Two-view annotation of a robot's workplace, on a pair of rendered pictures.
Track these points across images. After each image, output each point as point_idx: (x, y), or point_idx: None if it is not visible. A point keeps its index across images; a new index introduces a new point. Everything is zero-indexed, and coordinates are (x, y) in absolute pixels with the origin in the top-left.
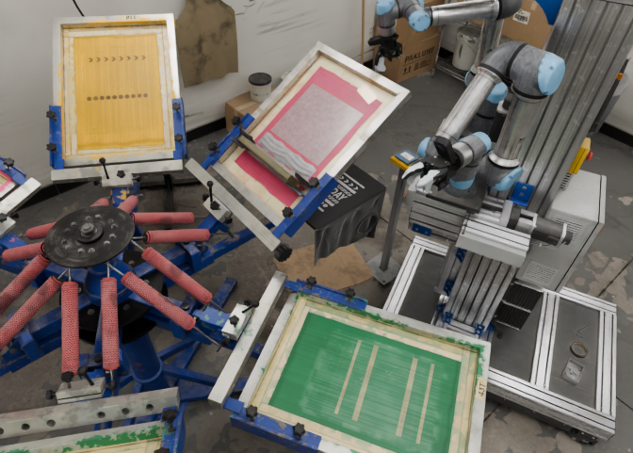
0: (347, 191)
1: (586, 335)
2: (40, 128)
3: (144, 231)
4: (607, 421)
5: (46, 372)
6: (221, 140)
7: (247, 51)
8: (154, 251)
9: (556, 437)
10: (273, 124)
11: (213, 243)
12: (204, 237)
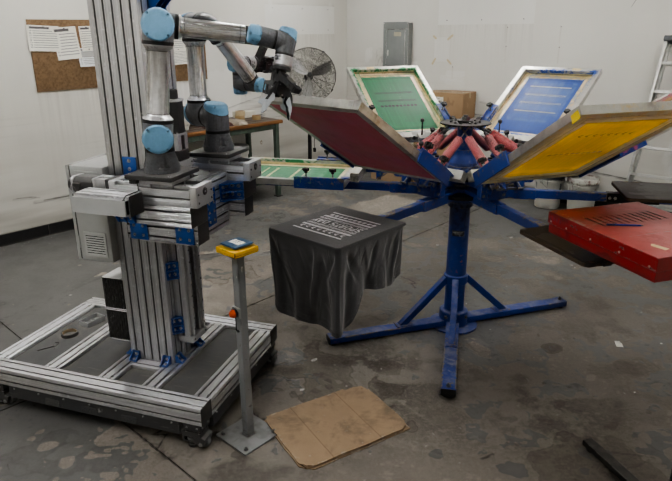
0: (311, 222)
1: (48, 344)
2: None
3: (622, 443)
4: (92, 300)
5: (560, 327)
6: (440, 163)
7: None
8: (430, 138)
9: None
10: (392, 152)
11: (507, 438)
12: None
